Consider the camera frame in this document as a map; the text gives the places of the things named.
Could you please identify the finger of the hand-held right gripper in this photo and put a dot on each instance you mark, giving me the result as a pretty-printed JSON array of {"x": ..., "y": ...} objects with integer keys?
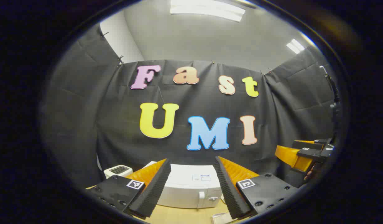
[
  {"x": 309, "y": 154},
  {"x": 308, "y": 145}
]

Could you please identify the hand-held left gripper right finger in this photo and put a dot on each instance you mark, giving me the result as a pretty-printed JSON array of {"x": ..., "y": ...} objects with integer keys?
[{"x": 230, "y": 193}]

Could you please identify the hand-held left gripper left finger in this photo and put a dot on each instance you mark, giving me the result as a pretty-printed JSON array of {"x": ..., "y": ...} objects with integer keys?
[{"x": 154, "y": 189}]

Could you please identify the white microwave oven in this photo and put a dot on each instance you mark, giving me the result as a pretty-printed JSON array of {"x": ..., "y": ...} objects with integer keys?
[{"x": 185, "y": 186}]

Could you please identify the white toaster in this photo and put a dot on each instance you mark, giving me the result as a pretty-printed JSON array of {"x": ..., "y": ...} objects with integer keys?
[{"x": 112, "y": 173}]

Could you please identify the small ceiling light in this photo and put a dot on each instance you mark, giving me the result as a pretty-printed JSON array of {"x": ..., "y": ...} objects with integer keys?
[{"x": 295, "y": 46}]

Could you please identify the long ceiling light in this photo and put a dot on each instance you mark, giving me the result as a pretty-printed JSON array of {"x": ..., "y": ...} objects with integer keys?
[{"x": 207, "y": 9}]

